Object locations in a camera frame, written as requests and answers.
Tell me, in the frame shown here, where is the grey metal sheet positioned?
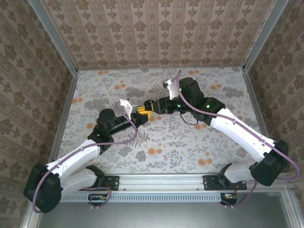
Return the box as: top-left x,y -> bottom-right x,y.
35,201 -> 293,228

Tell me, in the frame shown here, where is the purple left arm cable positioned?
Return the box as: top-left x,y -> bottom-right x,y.
32,101 -> 139,214

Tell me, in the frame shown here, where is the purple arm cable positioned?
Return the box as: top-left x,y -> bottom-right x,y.
32,101 -> 139,214
175,69 -> 300,209

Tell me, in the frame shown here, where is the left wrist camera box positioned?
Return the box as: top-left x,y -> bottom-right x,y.
119,99 -> 133,118

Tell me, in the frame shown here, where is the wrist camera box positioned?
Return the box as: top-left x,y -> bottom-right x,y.
162,79 -> 179,100
119,99 -> 133,118

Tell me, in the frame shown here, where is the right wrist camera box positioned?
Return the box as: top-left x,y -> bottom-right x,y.
162,79 -> 179,100

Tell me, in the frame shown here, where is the thin black cable loop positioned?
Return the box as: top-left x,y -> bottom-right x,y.
180,111 -> 199,126

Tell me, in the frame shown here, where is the thin aluminium table rail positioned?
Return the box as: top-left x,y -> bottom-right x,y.
77,66 -> 245,71

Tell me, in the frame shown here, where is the aluminium table side rail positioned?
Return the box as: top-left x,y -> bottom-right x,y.
48,71 -> 79,167
242,70 -> 274,152

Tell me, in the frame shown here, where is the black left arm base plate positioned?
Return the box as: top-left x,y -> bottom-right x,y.
94,175 -> 120,191

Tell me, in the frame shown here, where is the aluminium mounting rail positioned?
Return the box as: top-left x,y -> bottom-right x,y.
95,173 -> 292,190

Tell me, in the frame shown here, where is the black cable junction box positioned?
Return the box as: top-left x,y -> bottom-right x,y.
88,193 -> 108,207
220,192 -> 238,207

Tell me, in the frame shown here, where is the grey slotted cable duct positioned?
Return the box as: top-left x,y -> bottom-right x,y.
60,192 -> 220,203

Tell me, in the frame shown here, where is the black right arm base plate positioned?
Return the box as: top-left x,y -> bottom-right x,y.
203,175 -> 247,191

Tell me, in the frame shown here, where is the aluminium frame post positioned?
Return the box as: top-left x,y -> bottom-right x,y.
242,0 -> 289,72
28,0 -> 79,73

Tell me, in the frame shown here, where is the aluminium lower frame rail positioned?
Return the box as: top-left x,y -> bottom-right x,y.
22,209 -> 40,228
280,190 -> 304,228

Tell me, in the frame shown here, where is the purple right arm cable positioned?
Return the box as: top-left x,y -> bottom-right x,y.
175,69 -> 300,209

